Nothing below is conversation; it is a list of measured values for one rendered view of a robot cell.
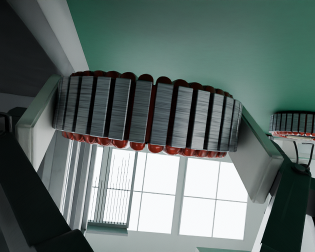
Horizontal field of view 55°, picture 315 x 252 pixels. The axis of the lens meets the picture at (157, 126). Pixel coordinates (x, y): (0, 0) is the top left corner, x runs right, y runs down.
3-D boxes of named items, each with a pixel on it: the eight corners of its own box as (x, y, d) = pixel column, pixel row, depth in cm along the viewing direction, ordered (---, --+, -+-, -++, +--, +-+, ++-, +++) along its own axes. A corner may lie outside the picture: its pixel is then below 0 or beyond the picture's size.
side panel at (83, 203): (82, 92, 57) (57, 266, 55) (98, 95, 58) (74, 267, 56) (92, 108, 85) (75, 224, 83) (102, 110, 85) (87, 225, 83)
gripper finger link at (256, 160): (271, 156, 14) (286, 158, 15) (231, 100, 21) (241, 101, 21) (251, 204, 16) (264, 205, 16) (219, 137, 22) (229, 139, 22)
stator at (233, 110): (38, 52, 13) (26, 140, 13) (282, 91, 14) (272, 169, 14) (73, 85, 24) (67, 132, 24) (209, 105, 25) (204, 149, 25)
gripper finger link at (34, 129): (32, 182, 14) (15, 181, 14) (61, 117, 20) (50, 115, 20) (32, 126, 13) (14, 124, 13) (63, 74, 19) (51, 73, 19)
